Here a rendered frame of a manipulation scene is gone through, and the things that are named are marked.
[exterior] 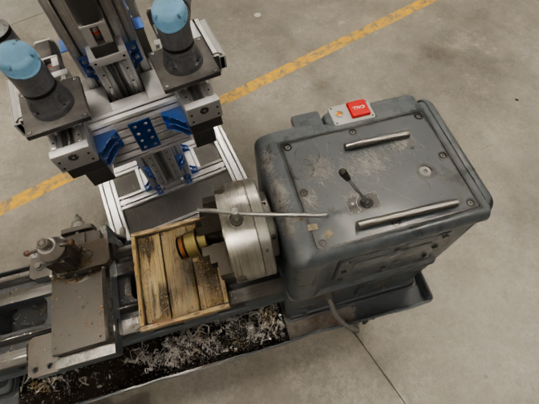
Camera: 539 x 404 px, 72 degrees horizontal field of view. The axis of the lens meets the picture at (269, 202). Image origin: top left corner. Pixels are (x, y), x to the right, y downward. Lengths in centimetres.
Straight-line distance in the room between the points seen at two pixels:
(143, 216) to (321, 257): 151
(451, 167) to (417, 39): 253
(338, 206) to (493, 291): 165
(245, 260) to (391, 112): 65
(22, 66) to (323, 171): 97
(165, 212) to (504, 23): 325
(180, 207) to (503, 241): 198
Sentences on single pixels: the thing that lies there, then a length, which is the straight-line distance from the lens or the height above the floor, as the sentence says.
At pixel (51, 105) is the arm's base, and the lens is 150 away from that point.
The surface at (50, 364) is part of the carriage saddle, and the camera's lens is 146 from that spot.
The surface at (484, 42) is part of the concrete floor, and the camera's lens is 381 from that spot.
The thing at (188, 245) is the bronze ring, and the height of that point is 111.
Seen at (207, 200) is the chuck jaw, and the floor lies 120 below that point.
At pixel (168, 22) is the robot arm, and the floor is 137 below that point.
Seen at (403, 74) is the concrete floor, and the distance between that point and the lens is 329.
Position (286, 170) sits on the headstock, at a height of 125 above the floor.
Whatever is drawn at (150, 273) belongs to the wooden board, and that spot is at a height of 89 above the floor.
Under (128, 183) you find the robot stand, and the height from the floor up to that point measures 21.
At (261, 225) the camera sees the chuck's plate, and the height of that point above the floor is 122.
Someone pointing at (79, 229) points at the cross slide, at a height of 97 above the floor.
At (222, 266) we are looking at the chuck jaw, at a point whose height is 111.
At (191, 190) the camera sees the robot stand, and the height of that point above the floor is 21.
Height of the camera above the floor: 216
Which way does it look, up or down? 62 degrees down
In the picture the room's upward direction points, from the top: 3 degrees counter-clockwise
